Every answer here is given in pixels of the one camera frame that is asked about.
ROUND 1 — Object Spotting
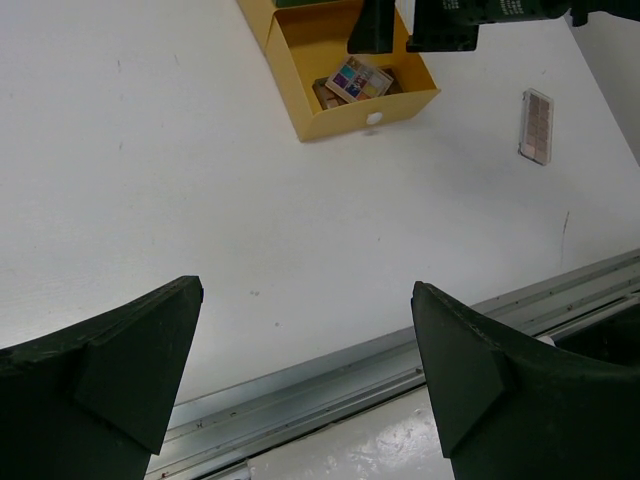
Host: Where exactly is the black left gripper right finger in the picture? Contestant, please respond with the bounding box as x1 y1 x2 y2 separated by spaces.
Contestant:
411 282 639 479

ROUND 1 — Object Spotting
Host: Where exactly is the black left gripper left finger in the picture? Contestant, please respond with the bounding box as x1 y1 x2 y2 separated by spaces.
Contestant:
1 276 203 479

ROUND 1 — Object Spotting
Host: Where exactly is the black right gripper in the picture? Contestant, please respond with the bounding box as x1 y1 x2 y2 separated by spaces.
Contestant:
347 0 590 55

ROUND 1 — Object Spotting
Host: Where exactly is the colourful square eyeshadow palette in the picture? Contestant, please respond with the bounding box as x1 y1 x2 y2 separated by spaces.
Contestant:
325 56 394 103

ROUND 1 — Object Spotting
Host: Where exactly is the yellow bottom drawer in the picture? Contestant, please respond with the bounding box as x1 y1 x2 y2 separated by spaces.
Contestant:
239 1 440 142

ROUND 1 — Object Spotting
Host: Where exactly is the brown eyeshadow palette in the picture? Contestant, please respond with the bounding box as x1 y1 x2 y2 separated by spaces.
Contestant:
518 88 554 166

